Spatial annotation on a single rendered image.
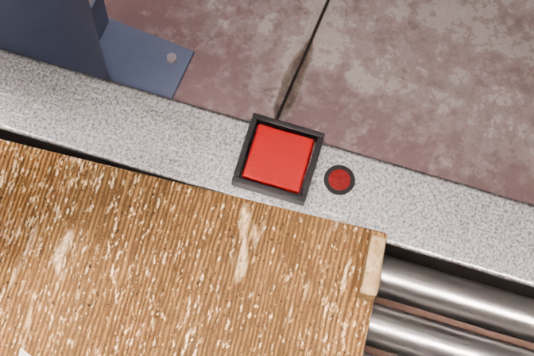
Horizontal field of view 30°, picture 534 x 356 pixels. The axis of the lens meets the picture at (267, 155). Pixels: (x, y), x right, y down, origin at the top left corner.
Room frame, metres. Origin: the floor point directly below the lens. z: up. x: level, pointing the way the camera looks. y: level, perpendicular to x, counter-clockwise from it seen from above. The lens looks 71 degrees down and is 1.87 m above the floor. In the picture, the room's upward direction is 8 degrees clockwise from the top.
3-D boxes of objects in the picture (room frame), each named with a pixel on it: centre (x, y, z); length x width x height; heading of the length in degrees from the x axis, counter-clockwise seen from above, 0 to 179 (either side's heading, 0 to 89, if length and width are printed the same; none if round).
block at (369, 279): (0.23, -0.11, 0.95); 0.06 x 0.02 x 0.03; 174
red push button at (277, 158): (0.33, -0.01, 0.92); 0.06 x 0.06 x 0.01; 81
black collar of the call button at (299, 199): (0.33, -0.01, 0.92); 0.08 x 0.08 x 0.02; 81
